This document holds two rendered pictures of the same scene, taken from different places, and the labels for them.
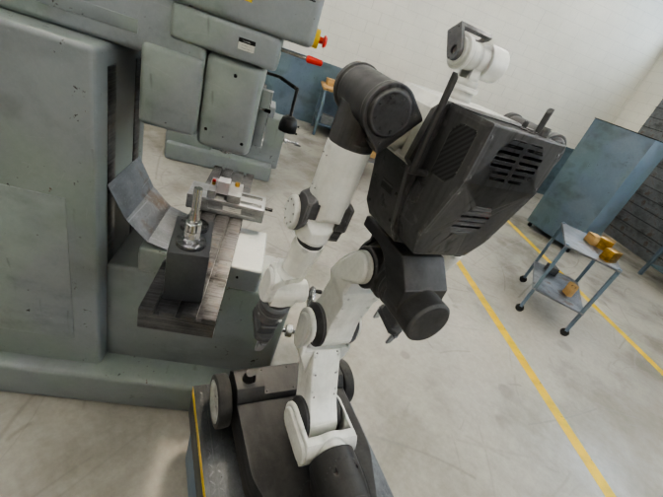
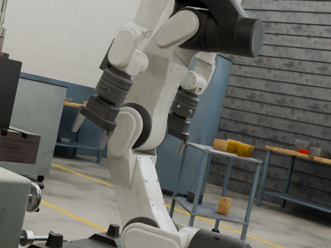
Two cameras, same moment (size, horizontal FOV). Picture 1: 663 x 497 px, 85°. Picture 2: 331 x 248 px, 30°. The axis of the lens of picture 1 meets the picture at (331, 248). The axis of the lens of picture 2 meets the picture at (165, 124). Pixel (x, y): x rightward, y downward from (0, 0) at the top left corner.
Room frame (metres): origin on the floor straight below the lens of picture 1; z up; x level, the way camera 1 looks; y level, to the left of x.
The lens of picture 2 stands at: (-0.78, 0.84, 1.08)
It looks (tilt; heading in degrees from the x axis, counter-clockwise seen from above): 1 degrees down; 329
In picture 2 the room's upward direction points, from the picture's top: 12 degrees clockwise
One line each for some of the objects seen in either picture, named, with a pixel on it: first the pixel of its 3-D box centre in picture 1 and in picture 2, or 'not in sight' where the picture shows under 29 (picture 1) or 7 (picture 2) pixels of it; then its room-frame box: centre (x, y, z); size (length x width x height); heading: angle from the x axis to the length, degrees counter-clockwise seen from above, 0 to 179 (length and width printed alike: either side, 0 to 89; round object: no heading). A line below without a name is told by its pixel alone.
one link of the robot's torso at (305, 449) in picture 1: (319, 426); (163, 243); (0.79, -0.18, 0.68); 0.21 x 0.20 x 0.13; 33
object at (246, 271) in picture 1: (208, 249); not in sight; (1.36, 0.53, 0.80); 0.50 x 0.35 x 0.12; 105
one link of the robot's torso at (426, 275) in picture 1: (403, 274); (216, 22); (0.78, -0.19, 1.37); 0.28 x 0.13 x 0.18; 33
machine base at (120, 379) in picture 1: (143, 344); not in sight; (1.29, 0.77, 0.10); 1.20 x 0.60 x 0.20; 105
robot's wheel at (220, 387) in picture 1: (220, 399); not in sight; (0.88, 0.20, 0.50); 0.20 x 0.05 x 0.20; 33
